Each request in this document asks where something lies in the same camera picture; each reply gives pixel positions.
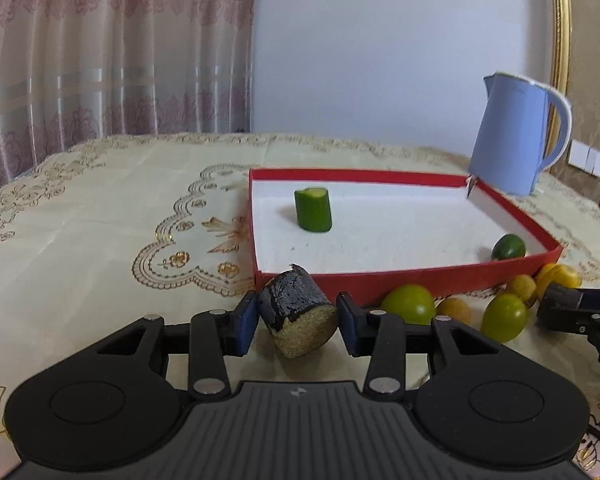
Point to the white wall socket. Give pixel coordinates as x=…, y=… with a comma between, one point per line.
x=587, y=157

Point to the yellow bell pepper piece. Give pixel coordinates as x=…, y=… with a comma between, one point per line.
x=560, y=275

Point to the small green lime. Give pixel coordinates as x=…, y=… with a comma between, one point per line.
x=509, y=247

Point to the small brownish kiwi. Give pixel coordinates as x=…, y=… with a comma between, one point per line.
x=521, y=287

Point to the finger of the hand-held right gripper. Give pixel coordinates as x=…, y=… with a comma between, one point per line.
x=557, y=305

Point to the green tomato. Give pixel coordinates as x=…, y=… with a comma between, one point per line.
x=409, y=304
x=503, y=317

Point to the blue electric kettle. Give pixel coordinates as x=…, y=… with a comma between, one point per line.
x=510, y=135

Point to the dark sugarcane piece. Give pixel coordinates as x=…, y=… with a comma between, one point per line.
x=295, y=305

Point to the red shallow box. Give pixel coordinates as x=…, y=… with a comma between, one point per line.
x=395, y=232

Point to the green cucumber piece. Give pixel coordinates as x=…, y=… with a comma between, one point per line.
x=313, y=210

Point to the pink patterned curtain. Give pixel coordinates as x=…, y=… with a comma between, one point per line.
x=105, y=60

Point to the small orange fruit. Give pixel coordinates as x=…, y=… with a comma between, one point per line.
x=455, y=311

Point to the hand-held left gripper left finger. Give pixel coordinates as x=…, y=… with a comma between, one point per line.
x=246, y=327

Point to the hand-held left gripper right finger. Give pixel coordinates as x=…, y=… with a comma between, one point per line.
x=347, y=327

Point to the gold curved frame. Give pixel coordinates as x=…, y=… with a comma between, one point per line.
x=560, y=35

